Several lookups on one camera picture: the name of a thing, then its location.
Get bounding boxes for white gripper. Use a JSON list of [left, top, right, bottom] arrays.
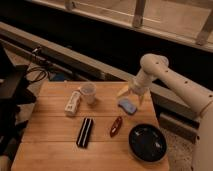
[[117, 76, 152, 105]]

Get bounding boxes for dark ceramic bowl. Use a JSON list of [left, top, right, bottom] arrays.
[[128, 124, 167, 162]]

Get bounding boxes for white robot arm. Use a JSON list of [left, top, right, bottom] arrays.
[[118, 53, 213, 171]]

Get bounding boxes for blue sponge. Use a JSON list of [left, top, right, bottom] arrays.
[[118, 98, 137, 115]]

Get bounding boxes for clear plastic cup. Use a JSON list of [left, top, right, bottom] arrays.
[[80, 83, 96, 105]]

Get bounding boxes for white remote controller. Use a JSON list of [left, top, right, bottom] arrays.
[[65, 91, 81, 116]]

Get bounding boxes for black white striped box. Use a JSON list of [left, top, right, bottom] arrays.
[[76, 118, 93, 148]]

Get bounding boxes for black chair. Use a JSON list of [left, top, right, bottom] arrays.
[[0, 43, 36, 155]]

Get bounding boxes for black cable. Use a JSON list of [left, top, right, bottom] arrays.
[[25, 46, 56, 83]]

